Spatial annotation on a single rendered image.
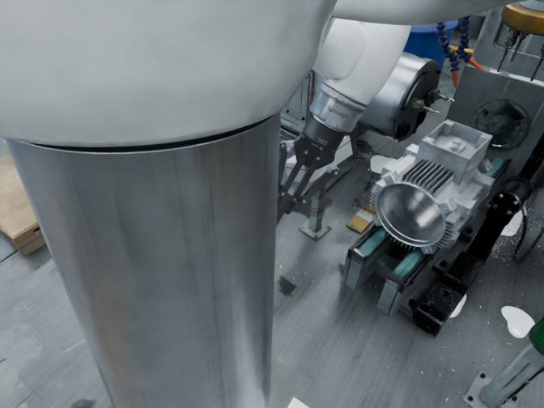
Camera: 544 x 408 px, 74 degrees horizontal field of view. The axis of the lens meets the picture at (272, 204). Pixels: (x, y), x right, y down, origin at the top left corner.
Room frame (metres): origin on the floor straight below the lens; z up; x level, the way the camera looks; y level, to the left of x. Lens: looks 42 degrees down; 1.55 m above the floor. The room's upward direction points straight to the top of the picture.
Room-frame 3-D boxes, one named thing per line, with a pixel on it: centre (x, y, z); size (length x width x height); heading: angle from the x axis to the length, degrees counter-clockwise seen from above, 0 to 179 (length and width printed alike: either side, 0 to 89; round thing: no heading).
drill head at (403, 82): (1.10, -0.34, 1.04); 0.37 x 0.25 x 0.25; 45
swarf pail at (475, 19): (4.87, -2.56, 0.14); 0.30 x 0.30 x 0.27
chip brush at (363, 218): (0.79, -0.30, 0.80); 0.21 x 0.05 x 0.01; 140
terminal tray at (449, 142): (0.65, -0.39, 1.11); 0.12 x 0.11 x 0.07; 135
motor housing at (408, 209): (0.62, -0.36, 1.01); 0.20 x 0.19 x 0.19; 135
